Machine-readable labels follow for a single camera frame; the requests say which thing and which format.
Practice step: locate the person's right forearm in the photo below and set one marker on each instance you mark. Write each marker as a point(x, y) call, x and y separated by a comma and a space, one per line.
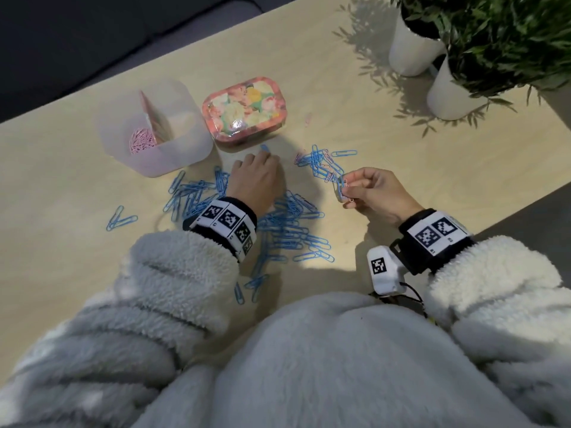
point(495, 280)

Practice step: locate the person's right hand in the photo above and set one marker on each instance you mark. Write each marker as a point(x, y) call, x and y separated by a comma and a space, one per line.
point(392, 196)

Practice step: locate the white fleece jacket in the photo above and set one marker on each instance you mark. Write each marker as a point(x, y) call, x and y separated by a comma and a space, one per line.
point(334, 374)

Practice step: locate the translucent plastic container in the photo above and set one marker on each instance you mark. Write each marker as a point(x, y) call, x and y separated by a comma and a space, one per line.
point(178, 151)

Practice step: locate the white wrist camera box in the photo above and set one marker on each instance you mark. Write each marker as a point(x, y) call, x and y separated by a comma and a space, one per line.
point(384, 269)

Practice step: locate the person's left hand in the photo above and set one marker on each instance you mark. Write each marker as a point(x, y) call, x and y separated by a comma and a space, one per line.
point(258, 184)

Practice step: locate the green leafy plant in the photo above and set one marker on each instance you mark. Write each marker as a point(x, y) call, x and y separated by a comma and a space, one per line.
point(421, 11)
point(504, 44)

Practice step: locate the white plant pot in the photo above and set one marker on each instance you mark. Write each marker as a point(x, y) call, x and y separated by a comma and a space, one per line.
point(410, 53)
point(448, 100)

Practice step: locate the person's left forearm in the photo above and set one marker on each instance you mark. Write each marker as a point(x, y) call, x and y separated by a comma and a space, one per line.
point(169, 285)

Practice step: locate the black marker wristband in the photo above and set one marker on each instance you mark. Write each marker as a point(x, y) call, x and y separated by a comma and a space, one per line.
point(225, 220)
point(437, 238)

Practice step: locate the person's left fingers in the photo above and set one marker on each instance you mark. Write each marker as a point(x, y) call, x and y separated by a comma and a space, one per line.
point(258, 159)

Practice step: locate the pile of blue paper clips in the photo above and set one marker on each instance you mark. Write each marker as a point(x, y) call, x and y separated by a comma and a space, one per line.
point(290, 227)

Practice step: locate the floral tin box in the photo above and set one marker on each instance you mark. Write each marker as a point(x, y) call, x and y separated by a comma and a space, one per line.
point(245, 109)

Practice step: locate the person's right thumb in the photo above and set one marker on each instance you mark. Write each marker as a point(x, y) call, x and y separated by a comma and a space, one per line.
point(358, 201)

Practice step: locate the heap of pink paper clips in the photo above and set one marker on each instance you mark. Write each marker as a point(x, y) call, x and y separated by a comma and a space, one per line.
point(142, 141)

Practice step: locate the dark grey sofa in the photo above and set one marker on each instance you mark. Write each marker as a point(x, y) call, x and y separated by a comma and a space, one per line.
point(67, 40)

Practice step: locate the small cluster of blue clips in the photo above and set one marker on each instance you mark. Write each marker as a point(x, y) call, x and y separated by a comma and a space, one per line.
point(319, 162)

